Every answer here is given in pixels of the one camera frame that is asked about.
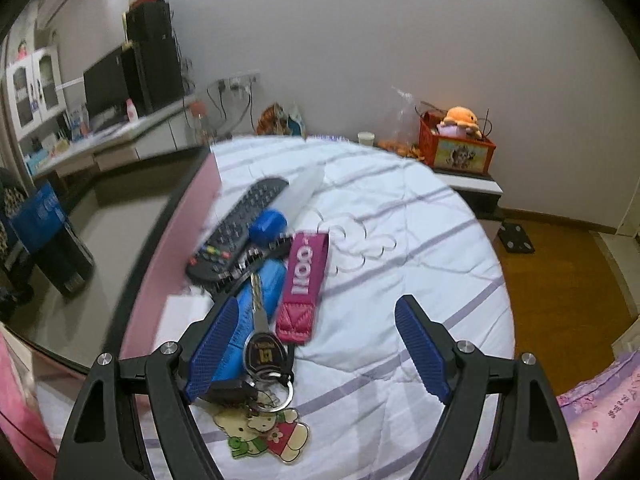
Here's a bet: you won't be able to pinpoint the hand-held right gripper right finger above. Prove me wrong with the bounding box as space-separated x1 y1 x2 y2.
394 295 587 480

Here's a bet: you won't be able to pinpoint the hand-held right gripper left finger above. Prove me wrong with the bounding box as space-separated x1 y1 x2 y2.
54 296 241 480

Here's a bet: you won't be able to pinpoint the silver key with black head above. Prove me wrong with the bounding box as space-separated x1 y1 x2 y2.
243 272 296 381

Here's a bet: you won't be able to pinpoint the cartoon cat keychain charm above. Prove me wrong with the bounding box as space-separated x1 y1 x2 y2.
212 377 311 463

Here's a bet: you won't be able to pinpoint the blue plastic packet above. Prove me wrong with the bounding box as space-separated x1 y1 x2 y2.
212 259 287 386

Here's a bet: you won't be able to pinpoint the pink storage box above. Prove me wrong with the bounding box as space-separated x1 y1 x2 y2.
0 142 223 376

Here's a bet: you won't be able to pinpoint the magenta fabric key strap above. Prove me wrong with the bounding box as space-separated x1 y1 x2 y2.
276 231 331 345

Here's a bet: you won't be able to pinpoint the black comb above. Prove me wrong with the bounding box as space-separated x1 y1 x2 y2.
215 235 293 296

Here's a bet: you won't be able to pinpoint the black remote control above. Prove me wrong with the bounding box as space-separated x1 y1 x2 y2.
186 176 291 293

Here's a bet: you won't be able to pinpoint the clear tube with blue cap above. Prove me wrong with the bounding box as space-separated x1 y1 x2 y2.
248 167 326 244

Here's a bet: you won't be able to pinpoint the white striped quilt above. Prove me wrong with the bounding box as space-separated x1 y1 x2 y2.
37 135 516 480

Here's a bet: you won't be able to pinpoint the black bathroom scale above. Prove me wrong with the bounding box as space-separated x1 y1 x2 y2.
500 222 536 253

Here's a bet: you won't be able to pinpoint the black printed box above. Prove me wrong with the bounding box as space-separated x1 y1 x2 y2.
37 220 96 296

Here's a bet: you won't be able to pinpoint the bedside table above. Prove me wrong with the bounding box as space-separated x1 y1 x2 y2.
432 167 503 216

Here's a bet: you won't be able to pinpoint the purple floral pillow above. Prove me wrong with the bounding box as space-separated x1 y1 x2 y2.
555 355 640 480

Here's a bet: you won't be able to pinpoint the pink blanket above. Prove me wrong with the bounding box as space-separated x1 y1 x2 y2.
0 325 56 466

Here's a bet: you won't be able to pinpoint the red printed storage crate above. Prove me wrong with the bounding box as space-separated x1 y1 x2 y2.
419 112 497 176

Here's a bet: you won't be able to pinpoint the orange peels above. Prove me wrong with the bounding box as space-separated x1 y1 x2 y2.
377 139 421 161

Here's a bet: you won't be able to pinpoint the blue cardboard box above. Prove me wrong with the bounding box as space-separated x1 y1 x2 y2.
7 182 68 253

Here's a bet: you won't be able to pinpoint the leopard print cloth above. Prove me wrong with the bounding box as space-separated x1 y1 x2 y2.
0 167 36 306

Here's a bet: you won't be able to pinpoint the white desk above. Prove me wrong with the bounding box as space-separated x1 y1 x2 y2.
20 92 211 181

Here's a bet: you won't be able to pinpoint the clear plastic bag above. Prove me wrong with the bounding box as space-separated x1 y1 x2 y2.
392 85 426 146

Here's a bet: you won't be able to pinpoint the orange plush toy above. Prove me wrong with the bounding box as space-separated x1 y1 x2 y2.
442 106 483 138

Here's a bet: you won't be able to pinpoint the red-capped bottle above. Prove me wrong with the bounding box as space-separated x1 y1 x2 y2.
192 100 211 143

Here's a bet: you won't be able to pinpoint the orange snack bag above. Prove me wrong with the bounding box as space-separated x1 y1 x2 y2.
257 102 288 136

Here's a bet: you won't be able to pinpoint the blue and white bag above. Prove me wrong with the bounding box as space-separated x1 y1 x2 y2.
285 105 306 138

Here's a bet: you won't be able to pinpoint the black computer tower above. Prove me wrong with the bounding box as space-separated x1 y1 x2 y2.
120 40 183 116

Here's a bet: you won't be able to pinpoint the black computer monitor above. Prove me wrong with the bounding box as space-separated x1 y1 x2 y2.
82 52 131 118

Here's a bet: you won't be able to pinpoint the white glass-door cabinet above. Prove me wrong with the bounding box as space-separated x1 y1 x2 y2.
5 45 68 133

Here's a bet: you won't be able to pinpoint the small black speaker cabinet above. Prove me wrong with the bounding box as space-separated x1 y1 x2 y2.
124 2 173 43

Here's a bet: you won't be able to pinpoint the black power cables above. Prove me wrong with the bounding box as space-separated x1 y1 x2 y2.
207 80 256 136

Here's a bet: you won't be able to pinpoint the white wall power strip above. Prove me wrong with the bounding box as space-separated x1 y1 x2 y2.
217 74 262 88

